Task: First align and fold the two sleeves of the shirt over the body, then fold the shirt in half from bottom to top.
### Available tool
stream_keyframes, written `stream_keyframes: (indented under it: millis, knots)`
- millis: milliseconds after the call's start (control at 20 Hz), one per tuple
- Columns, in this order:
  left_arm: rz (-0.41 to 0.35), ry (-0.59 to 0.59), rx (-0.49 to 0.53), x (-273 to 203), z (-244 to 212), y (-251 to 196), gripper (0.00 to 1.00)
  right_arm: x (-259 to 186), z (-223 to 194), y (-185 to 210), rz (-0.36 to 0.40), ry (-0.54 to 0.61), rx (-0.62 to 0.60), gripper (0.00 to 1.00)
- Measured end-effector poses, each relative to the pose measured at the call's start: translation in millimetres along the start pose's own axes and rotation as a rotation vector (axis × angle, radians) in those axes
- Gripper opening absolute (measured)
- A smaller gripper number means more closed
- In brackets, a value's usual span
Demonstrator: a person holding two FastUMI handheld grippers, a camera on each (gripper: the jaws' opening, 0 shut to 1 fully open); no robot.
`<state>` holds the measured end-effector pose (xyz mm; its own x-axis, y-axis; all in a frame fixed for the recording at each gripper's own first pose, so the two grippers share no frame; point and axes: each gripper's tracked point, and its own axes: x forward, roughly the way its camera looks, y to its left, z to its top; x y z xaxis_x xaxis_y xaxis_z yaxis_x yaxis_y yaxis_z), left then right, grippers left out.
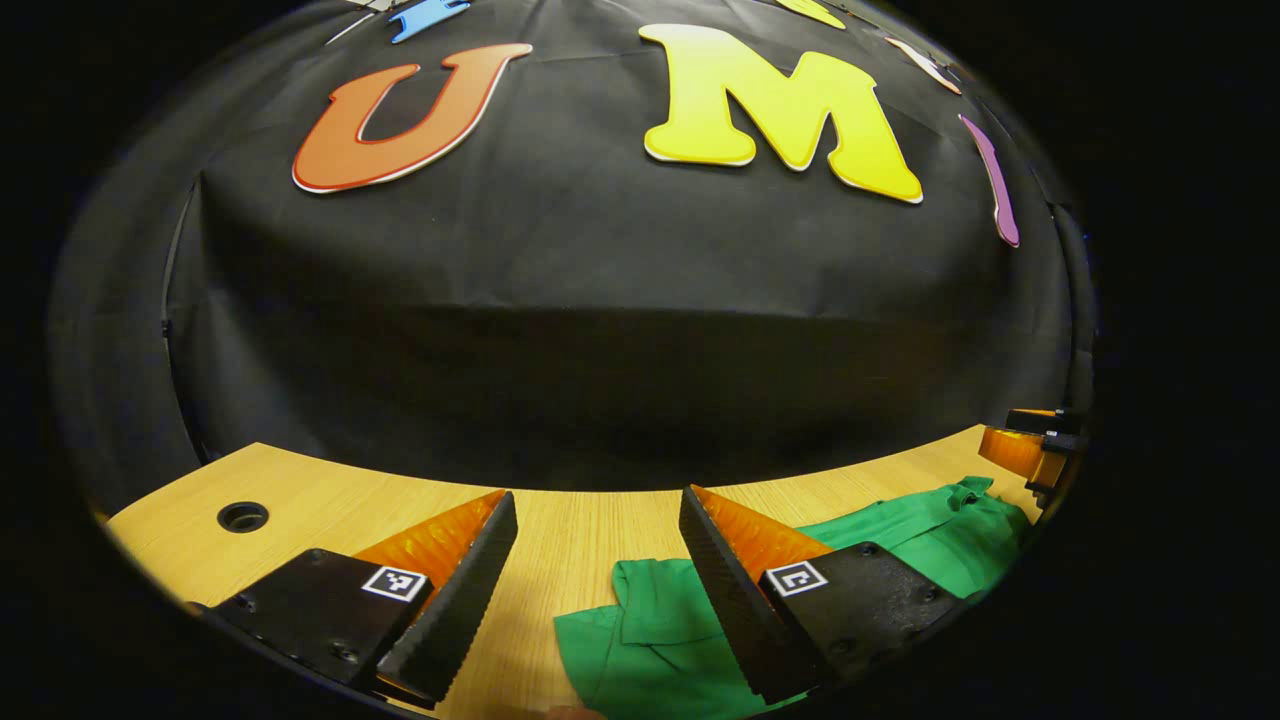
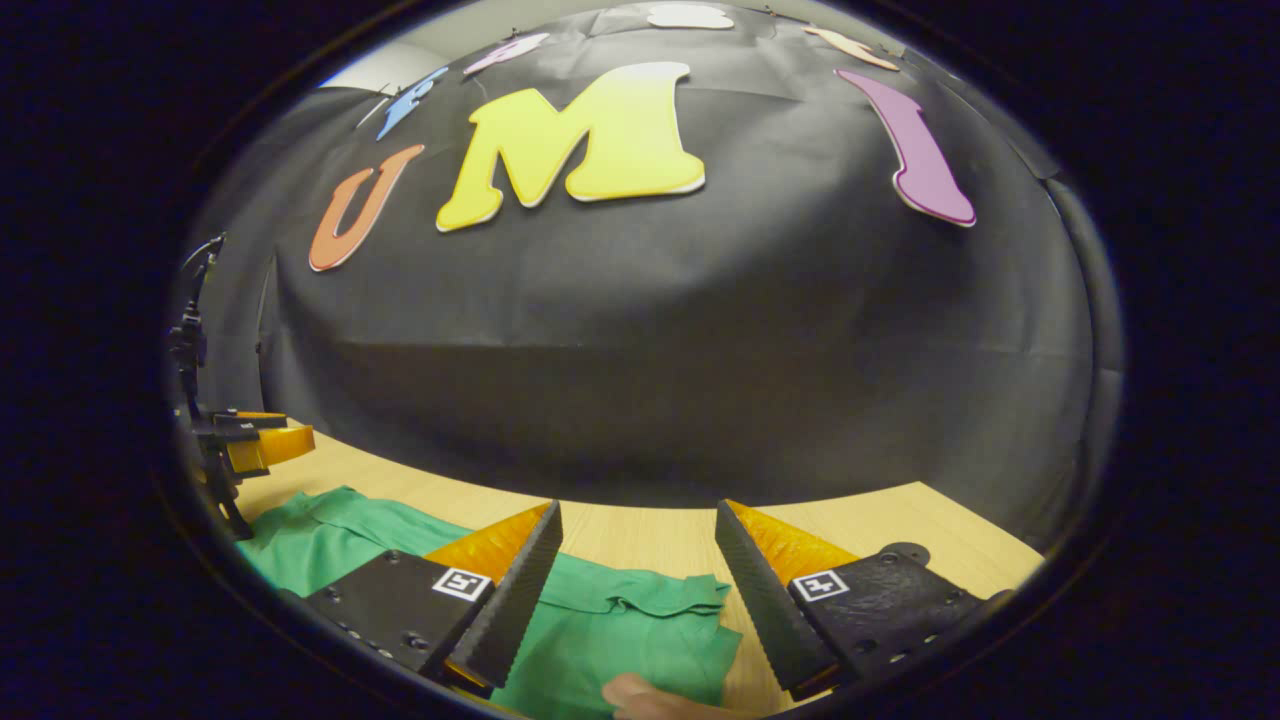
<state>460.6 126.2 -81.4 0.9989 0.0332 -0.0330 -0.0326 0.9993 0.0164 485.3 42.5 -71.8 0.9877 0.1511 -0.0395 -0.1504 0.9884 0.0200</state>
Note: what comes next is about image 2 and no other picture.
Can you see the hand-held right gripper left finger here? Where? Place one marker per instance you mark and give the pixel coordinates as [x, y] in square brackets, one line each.
[515, 600]

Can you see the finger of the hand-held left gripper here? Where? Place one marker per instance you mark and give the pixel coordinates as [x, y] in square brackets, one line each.
[228, 500]
[270, 445]

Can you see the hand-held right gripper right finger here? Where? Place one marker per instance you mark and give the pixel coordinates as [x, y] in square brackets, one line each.
[760, 600]

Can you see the green polo T-shirt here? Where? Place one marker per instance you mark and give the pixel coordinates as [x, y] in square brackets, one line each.
[620, 640]

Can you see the black backdrop cloth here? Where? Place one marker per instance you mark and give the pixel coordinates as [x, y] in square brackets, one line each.
[650, 350]

